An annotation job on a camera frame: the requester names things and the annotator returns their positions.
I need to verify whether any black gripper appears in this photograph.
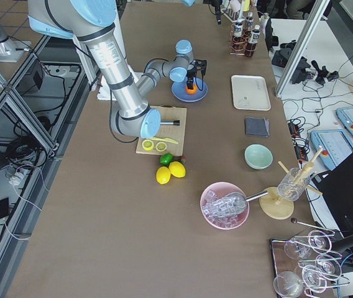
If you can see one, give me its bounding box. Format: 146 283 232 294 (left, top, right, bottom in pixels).
210 0 222 24
186 63 197 91

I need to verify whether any orange fruit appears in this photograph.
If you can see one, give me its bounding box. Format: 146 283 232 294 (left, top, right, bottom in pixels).
186 87 198 95

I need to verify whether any blue round plate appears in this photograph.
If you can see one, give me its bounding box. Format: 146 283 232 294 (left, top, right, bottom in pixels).
171 78 208 102

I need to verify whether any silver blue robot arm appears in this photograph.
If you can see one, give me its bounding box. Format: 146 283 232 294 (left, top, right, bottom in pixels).
28 1 194 138
181 0 222 25

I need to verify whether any top drink bottle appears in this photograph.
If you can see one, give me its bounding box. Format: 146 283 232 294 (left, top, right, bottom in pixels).
232 19 244 53

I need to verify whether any drink bottle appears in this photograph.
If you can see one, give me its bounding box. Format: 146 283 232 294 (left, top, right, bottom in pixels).
232 19 244 53
244 25 260 57
244 12 254 43

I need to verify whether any lower right drink bottle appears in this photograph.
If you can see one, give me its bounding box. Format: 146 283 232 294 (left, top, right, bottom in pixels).
244 12 254 43

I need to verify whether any steel muddler black tip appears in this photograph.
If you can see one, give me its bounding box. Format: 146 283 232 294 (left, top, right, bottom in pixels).
160 120 180 126

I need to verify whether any lower left drink bottle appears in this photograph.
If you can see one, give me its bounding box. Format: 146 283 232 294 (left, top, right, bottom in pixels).
244 25 260 57

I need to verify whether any wooden cutting board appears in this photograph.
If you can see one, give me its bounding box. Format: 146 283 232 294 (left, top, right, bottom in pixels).
135 106 187 156

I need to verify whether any yellow plastic knife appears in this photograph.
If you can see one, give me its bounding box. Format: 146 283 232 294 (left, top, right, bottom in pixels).
150 137 179 145

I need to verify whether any cream rabbit tray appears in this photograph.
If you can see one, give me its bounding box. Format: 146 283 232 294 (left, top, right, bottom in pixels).
231 74 271 111

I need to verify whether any thick lemon half slice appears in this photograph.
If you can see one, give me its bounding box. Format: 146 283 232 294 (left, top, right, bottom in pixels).
141 139 155 151

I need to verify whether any grey folded cloth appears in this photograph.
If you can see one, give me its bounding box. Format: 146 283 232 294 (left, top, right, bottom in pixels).
245 117 270 137

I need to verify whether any green lime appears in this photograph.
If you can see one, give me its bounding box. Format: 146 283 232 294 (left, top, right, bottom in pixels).
159 153 173 166

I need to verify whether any upper yellow lemon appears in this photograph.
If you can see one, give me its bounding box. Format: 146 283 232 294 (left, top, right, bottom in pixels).
168 161 186 178

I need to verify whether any yellow lemon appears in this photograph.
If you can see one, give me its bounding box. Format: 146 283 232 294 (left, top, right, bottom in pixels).
168 161 186 178
155 166 171 185

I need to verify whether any lower yellow lemon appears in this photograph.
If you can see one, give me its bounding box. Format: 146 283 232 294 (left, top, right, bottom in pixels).
155 166 171 185

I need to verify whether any light green bowl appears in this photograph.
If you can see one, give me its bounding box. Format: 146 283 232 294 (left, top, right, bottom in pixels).
244 144 273 169

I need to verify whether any pink bowl of ice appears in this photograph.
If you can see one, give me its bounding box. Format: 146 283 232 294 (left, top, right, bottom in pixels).
200 182 250 230

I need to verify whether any metal ice scoop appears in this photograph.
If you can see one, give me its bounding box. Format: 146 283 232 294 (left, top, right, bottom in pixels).
216 191 268 217

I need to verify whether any clear glass mug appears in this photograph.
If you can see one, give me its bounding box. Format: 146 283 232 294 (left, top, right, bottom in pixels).
277 168 310 202

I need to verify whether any wooden cup stand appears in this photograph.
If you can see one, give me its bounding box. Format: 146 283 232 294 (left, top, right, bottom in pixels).
259 146 323 220

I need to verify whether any left teach pendant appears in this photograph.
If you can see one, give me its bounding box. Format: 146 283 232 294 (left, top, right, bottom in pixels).
310 129 353 170

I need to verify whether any wine glass rack tray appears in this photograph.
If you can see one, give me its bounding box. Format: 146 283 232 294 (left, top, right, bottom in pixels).
270 229 351 297

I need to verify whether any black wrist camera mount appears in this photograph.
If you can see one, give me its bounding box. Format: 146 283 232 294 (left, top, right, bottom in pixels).
194 59 207 76

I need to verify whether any copper wire bottle rack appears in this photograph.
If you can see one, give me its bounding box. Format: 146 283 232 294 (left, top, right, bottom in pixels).
229 20 255 57

